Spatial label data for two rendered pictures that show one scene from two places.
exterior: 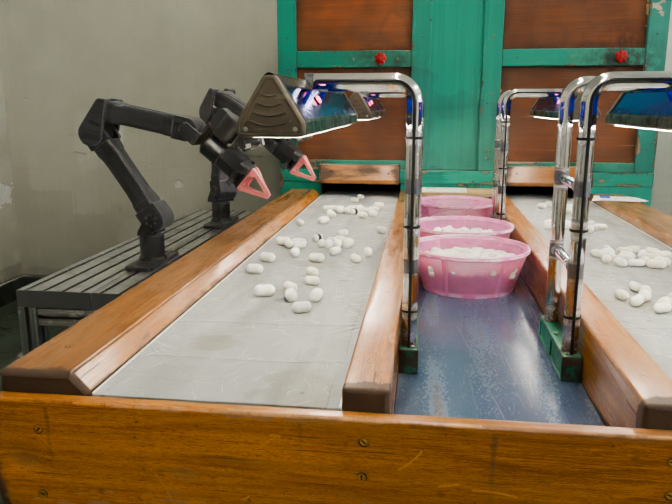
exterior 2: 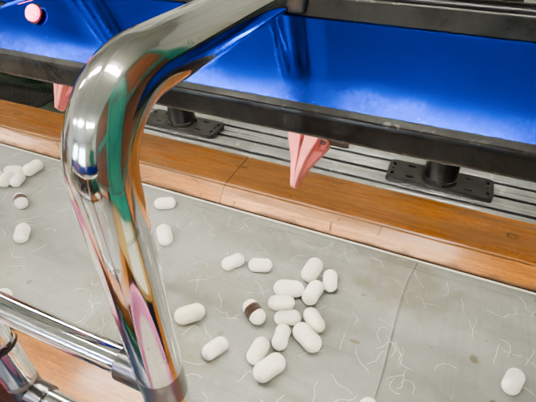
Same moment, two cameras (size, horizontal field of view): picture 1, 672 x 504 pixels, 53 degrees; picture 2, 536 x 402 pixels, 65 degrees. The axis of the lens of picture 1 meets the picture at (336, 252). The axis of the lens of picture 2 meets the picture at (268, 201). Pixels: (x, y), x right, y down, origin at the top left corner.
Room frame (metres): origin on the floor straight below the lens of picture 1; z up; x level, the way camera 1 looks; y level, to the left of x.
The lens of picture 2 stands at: (2.17, -0.35, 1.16)
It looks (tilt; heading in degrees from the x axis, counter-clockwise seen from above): 38 degrees down; 106
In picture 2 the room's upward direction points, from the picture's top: straight up
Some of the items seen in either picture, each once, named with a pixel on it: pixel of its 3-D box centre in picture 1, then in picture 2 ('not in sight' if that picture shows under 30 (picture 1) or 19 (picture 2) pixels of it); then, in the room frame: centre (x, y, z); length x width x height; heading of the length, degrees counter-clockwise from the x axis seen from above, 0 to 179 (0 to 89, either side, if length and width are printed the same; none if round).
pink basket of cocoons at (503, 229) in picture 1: (461, 241); not in sight; (1.74, -0.33, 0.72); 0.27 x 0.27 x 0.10
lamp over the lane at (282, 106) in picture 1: (313, 105); not in sight; (1.08, 0.04, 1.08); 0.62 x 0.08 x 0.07; 173
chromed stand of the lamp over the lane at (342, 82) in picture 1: (362, 217); not in sight; (1.06, -0.04, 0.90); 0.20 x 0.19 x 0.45; 173
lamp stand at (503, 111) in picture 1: (528, 166); not in sight; (1.97, -0.57, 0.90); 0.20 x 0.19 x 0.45; 173
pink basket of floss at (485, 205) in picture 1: (454, 215); not in sight; (2.17, -0.39, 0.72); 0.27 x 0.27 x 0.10
